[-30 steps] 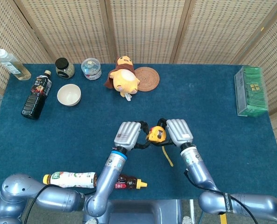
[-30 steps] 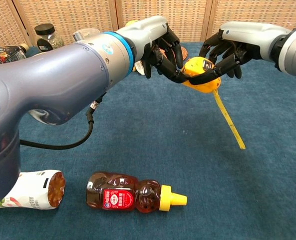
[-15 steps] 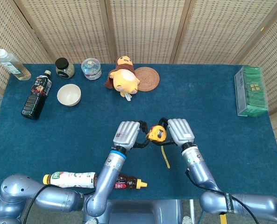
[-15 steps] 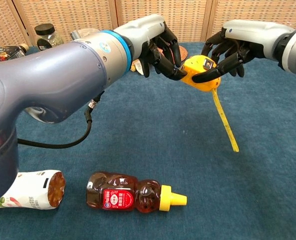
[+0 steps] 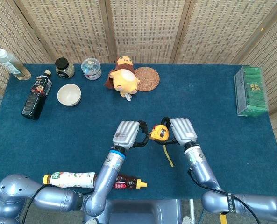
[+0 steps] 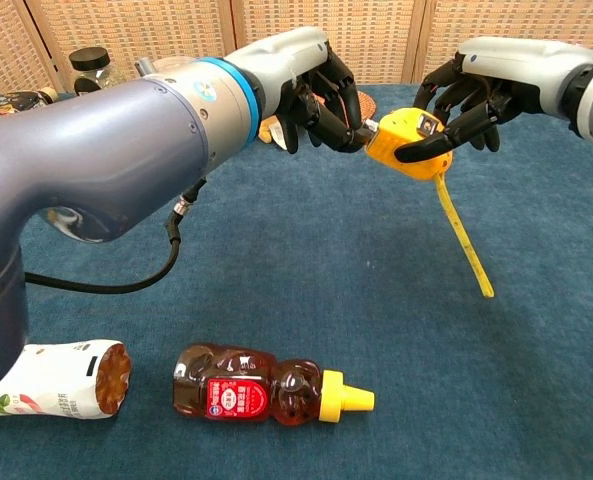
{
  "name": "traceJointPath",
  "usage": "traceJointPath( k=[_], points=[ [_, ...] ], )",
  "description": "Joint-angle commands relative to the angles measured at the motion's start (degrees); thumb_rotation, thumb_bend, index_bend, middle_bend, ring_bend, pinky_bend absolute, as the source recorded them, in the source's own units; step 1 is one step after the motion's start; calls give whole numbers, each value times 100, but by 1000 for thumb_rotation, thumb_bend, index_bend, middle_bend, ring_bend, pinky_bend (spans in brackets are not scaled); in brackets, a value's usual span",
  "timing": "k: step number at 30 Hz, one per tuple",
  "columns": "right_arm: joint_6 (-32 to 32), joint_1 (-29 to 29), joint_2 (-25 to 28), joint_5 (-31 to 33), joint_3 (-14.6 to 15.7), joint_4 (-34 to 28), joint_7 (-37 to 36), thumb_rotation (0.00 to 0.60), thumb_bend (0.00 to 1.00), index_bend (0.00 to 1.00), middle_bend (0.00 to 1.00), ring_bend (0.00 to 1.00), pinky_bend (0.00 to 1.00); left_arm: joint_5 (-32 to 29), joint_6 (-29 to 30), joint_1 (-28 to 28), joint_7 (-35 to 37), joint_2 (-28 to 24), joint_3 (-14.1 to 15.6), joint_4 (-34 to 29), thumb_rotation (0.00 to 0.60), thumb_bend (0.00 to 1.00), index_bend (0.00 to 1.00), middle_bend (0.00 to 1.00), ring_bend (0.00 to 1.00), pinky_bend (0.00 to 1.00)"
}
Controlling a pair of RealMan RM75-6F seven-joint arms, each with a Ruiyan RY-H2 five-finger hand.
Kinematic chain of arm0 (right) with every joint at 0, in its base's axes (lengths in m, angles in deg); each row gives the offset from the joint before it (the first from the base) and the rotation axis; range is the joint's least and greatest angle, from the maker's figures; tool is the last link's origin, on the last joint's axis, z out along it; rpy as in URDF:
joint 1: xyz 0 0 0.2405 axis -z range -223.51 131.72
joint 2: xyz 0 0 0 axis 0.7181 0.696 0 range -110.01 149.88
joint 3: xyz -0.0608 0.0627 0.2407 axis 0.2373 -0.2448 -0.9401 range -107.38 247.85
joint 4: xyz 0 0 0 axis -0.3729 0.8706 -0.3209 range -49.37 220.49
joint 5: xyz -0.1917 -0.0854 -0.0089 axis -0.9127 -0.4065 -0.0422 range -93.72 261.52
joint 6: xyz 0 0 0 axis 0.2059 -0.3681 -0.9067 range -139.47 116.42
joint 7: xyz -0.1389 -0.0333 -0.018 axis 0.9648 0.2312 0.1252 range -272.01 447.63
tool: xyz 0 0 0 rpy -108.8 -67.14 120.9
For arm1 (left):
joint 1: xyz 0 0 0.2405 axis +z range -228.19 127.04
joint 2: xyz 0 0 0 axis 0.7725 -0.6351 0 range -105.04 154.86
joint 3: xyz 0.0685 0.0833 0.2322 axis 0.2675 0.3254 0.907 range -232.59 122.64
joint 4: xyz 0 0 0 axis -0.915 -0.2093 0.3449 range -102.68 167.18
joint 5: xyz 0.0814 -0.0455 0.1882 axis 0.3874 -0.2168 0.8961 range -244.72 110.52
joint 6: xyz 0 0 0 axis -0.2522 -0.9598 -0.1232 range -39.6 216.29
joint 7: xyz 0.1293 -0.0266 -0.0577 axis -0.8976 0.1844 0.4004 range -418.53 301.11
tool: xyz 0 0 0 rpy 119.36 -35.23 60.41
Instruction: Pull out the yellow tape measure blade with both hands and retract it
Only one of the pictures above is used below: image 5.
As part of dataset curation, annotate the cream bowl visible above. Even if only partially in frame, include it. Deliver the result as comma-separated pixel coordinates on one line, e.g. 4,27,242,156
57,84,82,107

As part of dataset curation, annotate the round woven rattan coaster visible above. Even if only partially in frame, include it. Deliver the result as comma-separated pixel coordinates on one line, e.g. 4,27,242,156
133,66,160,92

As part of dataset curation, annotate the clear round plastic container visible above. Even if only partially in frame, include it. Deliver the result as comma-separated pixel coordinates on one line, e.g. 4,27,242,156
81,58,102,81

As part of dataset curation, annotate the glass jar black lid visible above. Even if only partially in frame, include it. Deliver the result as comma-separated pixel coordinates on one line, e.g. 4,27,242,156
55,57,75,79

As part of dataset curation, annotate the green box in clear case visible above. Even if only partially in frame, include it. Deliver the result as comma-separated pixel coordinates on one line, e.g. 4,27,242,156
234,66,269,117

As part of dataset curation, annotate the white-sleeved tea drink bottle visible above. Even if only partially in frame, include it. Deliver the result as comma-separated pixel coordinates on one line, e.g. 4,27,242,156
43,171,97,189

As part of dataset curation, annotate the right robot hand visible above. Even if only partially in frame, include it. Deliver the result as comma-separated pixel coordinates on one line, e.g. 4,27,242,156
161,116,198,147

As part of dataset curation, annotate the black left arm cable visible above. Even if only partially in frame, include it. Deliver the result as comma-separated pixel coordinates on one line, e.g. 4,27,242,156
21,184,94,224

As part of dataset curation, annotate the dark tea bottle black label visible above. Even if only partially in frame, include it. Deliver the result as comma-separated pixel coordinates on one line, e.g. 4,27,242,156
21,70,53,120

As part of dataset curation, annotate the clear bottle white cap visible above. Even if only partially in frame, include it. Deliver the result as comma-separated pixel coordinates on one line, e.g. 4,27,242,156
0,49,32,81

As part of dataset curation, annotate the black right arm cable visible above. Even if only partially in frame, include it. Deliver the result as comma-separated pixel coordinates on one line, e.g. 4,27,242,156
187,168,259,224

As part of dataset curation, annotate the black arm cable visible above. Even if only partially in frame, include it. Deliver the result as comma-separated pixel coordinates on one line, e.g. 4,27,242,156
21,184,94,224
187,168,259,224

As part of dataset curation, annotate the bear-shaped honey bottle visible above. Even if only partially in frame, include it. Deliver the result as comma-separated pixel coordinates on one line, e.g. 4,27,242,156
114,173,148,190

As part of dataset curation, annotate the grey robot torso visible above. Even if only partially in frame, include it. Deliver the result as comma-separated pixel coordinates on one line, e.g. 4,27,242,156
82,199,183,224

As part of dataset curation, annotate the blue table cloth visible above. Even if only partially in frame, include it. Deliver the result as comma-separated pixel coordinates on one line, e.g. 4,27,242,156
0,63,277,200

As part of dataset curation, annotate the yellow plush toy brown cape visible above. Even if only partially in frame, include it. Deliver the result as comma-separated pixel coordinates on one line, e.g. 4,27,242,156
104,55,141,102

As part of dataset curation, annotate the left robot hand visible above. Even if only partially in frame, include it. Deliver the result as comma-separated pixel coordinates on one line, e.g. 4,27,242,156
112,120,150,152

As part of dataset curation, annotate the yellow tape measure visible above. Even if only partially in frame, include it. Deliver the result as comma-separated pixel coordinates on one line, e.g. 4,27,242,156
149,124,175,168

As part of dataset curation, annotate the woven folding screen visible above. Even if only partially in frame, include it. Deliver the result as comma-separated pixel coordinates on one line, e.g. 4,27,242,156
0,0,277,182

